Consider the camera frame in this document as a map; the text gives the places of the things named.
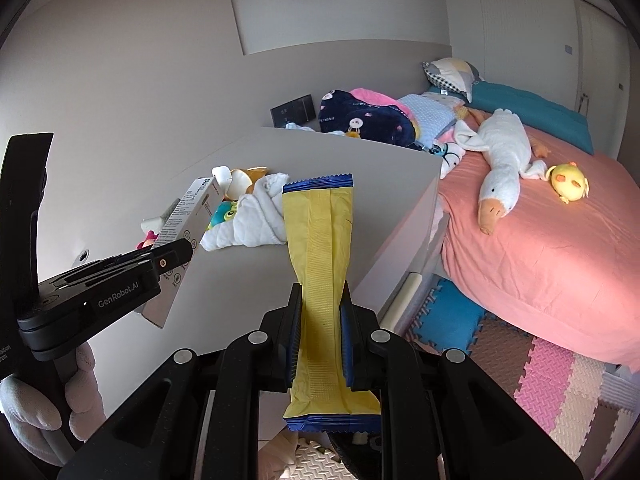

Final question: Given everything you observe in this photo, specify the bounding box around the pink fleece blanket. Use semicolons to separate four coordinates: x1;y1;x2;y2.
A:
350;88;402;111

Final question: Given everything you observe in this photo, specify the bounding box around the yellow chick plush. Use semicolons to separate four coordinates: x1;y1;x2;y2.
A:
545;161;591;205

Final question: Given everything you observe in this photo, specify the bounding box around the cream plush toy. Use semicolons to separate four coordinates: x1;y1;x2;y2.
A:
269;432;302;480

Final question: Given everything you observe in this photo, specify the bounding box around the white quilted cloth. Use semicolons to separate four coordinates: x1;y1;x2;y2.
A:
200;172;291;251

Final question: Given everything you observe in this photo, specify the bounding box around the yellow snack wrapper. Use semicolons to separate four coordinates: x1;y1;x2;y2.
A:
281;172;382;433

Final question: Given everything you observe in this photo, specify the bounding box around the white foam edge guard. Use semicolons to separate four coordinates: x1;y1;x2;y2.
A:
382;272;424;330

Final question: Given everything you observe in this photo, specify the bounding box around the white printed carton box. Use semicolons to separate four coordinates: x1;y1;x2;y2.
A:
134;176;223;330

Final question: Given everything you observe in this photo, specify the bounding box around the white door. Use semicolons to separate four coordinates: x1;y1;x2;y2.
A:
572;0;632;111

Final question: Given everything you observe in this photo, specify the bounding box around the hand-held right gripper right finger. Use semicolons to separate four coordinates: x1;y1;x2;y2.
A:
339;284;583;480

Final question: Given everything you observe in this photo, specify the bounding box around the white goose plush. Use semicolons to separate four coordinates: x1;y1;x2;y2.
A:
454;108;551;236

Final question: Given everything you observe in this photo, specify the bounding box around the white dresser cabinet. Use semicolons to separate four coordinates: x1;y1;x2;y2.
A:
92;127;443;441

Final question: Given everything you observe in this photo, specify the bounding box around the green and orange plush toy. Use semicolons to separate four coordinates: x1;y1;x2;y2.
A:
207;199;242;232

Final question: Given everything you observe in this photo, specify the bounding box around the teal pillow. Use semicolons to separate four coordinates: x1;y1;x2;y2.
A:
470;81;595;156

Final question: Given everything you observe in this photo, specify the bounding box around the bed with pink sheet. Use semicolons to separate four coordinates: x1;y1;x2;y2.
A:
380;92;640;376

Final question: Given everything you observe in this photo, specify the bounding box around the white cartoon print cloth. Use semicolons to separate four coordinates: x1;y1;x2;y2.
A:
429;140;467;179

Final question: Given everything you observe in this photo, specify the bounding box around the navy printed blanket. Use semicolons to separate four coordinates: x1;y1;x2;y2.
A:
318;89;418;147

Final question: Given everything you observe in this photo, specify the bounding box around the ice cream cone toy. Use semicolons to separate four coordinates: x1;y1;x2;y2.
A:
227;165;271;199

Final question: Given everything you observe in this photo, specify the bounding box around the person's left hand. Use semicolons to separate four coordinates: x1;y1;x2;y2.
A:
0;342;107;456

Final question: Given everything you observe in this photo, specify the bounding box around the checked patchwork pillow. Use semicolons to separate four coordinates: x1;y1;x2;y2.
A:
422;58;485;103

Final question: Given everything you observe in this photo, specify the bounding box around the dark wall switch panel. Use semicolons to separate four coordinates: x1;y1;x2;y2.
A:
270;94;315;128

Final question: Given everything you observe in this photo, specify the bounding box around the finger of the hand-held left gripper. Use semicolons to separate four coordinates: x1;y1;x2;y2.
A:
102;238;194;281

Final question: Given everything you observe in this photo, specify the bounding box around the light blue dotted blanket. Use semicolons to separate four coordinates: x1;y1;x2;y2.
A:
400;94;458;150

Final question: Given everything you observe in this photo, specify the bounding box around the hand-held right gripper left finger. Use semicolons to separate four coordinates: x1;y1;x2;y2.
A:
57;284;304;480

